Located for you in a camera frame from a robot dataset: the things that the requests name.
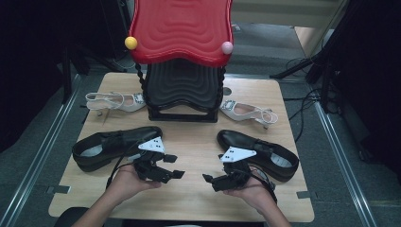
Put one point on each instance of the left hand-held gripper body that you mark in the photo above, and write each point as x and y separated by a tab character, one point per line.
153	145

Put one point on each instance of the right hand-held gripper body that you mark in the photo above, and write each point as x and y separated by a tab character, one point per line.
236	154

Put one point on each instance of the black leather shoe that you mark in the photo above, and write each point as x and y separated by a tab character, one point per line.
239	138
126	135

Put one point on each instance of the white slingback heeled sandal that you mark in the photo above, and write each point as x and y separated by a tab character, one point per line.
126	105
239	110

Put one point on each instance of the red and black shoe rack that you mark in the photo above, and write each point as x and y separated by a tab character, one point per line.
179	31

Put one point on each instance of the person's right hand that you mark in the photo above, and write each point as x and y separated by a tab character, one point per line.
257	192

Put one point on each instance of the person's left hand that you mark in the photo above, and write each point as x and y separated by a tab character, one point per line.
126	184

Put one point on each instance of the black tripod stand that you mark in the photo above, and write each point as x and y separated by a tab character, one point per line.
315	58

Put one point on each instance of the black curtain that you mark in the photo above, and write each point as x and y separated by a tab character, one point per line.
28	78
375	78

